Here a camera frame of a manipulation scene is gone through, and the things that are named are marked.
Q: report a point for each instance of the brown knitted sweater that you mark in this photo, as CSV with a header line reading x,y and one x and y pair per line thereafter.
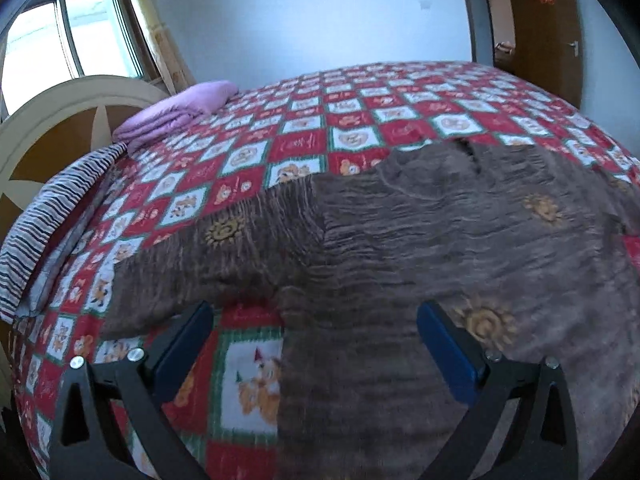
x,y
521,247

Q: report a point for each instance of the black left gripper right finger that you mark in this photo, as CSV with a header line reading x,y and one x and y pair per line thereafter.
x,y
542,439

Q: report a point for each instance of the folded purple blanket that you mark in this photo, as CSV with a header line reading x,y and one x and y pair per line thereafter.
x,y
174,114

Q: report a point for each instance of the cream patterned curtain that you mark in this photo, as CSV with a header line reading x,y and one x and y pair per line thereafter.
x,y
164,51

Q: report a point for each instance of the grey striped pillow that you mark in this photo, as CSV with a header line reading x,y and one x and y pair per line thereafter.
x,y
34,230

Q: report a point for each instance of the brown wooden door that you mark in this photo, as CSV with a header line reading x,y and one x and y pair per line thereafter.
x,y
548,46

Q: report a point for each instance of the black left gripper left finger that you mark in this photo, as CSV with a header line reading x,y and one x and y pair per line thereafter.
x,y
86,442

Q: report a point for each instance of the red patchwork bear bedspread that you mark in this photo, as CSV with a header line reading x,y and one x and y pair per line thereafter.
x,y
345,122

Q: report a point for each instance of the grey door frame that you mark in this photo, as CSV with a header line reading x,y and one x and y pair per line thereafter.
x,y
492,32

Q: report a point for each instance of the window with grey frame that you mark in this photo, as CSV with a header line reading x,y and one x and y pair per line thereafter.
x,y
53,41

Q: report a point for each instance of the cream and brown headboard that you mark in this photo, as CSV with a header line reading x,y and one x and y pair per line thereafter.
x,y
60,125

